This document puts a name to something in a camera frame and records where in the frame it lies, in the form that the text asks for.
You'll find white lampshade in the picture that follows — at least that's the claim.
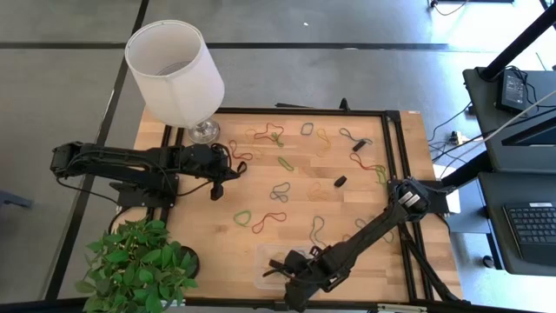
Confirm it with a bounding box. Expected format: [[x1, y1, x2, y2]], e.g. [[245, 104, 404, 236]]
[[124, 19, 226, 130]]

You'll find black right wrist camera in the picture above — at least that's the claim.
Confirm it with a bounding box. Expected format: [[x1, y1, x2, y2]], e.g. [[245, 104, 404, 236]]
[[284, 282, 314, 312]]

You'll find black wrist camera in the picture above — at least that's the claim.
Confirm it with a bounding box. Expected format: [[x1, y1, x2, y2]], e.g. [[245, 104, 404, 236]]
[[209, 181, 226, 202], [284, 282, 314, 312]]

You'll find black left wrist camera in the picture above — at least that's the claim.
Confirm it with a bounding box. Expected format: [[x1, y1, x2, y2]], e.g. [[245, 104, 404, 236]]
[[209, 181, 226, 202]]

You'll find dark blue rubber band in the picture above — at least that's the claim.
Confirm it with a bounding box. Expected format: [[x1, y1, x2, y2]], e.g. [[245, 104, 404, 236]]
[[338, 127, 374, 146]]

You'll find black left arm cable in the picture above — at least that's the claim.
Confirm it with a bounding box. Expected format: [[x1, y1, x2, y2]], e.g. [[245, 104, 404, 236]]
[[173, 180, 214, 197]]

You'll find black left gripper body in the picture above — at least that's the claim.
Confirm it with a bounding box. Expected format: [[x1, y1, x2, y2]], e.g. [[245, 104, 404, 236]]
[[181, 143, 234, 179]]

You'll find white label strip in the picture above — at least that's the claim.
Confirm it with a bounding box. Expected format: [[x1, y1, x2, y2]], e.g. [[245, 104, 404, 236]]
[[376, 303, 429, 313]]

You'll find green leafy plant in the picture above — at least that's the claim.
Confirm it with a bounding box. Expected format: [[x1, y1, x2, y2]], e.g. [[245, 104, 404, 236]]
[[74, 218, 200, 313]]

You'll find clear plastic bin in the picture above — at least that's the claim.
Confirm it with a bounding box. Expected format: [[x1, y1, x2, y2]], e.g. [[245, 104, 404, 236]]
[[253, 242, 318, 291]]

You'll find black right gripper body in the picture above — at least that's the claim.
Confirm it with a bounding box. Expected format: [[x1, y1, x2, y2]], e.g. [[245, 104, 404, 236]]
[[284, 247, 344, 283]]

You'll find black keyboard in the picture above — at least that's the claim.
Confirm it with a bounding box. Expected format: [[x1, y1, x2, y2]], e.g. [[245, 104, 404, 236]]
[[502, 201, 556, 267]]

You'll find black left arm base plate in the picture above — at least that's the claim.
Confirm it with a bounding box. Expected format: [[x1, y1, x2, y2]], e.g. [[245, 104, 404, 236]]
[[109, 181, 180, 209]]

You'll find black power adapter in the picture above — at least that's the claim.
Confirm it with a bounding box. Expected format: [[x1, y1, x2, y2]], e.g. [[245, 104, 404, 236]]
[[496, 70, 530, 115]]

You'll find grey chair leg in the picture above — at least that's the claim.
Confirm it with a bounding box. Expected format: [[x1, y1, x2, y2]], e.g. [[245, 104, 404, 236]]
[[0, 190, 35, 210]]

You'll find glass lamp base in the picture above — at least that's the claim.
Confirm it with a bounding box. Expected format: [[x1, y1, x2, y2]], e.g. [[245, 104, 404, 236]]
[[187, 117, 222, 145]]

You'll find black camera stand frame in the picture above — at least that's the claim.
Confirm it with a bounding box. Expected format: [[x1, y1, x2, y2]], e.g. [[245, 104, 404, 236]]
[[479, 3, 556, 82]]

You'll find black keyboard desk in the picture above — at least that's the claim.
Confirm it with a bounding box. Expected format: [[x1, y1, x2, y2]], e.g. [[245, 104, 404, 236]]
[[476, 170, 556, 277]]

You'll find black plant pot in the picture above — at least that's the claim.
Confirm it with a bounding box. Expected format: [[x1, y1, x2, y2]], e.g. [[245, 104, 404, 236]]
[[177, 245, 202, 280]]

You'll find white cable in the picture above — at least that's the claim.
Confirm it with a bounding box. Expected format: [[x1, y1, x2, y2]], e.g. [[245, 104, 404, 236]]
[[475, 90, 556, 145]]

